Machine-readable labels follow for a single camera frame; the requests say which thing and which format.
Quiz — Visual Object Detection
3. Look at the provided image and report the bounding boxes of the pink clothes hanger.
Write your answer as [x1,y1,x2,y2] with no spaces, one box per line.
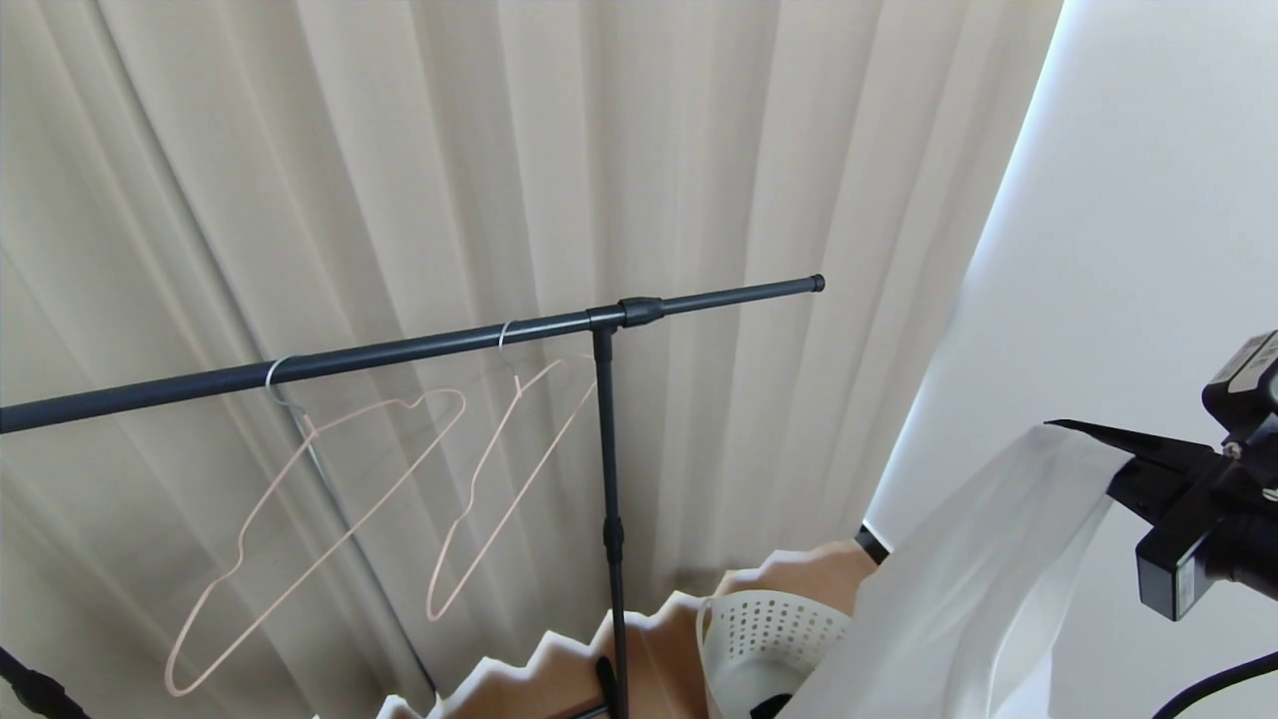
[165,357,467,697]
[426,322,598,622]

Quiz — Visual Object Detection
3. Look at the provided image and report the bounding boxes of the black clothes rack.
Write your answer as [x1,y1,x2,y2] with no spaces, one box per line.
[0,275,826,719]

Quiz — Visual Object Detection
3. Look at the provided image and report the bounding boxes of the white laundry basket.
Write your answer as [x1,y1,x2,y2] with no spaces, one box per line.
[696,589,855,719]

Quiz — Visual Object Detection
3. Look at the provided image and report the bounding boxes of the beige curtain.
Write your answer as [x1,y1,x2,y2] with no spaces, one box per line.
[0,0,1064,719]

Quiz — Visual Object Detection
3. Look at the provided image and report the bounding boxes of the white printed t-shirt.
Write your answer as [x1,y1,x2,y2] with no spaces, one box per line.
[779,424,1134,719]

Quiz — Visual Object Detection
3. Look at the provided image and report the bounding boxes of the black cable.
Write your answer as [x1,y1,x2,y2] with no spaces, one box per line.
[1153,651,1278,719]

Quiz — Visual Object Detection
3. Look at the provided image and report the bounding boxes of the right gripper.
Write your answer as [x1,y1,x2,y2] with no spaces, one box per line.
[1045,420,1278,622]

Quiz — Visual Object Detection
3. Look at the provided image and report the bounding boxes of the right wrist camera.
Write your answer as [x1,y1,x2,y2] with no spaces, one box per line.
[1201,330,1278,447]

